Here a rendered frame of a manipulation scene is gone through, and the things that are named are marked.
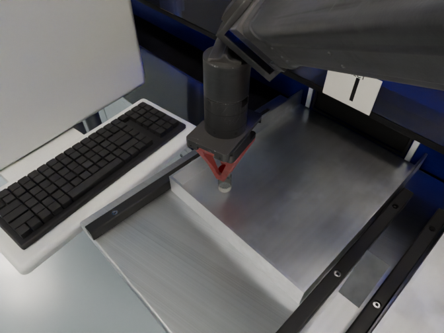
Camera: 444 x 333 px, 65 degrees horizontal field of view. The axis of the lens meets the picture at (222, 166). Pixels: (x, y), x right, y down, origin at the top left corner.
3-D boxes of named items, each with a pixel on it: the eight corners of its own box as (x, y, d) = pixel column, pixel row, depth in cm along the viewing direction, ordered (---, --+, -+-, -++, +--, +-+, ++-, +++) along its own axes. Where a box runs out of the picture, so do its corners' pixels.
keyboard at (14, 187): (144, 105, 85) (143, 96, 83) (186, 128, 79) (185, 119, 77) (-18, 209, 64) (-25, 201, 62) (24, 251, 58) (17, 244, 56)
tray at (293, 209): (298, 103, 73) (301, 89, 71) (419, 168, 60) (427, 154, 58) (171, 190, 57) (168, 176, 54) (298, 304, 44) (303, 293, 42)
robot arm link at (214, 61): (197, 55, 38) (248, 61, 37) (211, 29, 43) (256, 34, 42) (199, 108, 43) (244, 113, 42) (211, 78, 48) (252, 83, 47)
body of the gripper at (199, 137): (261, 124, 51) (267, 80, 46) (226, 166, 45) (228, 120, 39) (224, 110, 53) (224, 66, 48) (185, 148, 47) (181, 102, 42)
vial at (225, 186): (224, 180, 58) (224, 162, 55) (234, 187, 57) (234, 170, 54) (215, 187, 57) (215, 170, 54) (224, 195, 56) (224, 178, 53)
